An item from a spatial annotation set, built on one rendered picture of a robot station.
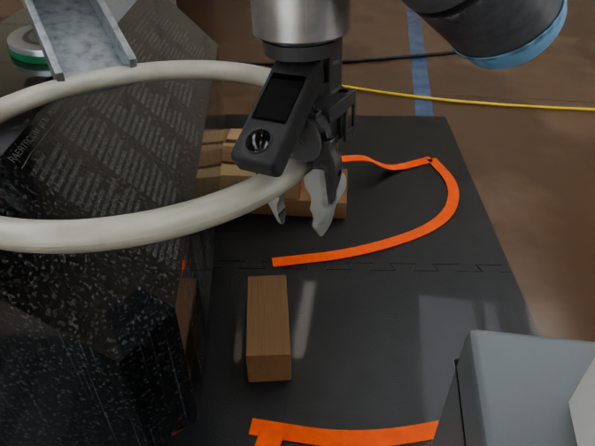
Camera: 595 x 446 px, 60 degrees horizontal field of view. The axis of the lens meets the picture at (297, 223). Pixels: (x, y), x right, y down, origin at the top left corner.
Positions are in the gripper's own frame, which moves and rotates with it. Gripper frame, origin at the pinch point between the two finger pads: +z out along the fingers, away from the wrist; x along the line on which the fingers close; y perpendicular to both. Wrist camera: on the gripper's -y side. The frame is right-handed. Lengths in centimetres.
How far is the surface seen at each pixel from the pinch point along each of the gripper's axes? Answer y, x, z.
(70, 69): 11, 49, -7
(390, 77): 247, 84, 74
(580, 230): 150, -33, 86
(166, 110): 41, 60, 13
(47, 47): 9, 49, -11
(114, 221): -17.5, 7.6, -8.6
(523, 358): -1.7, -26.0, 6.4
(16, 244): -22.8, 14.4, -7.2
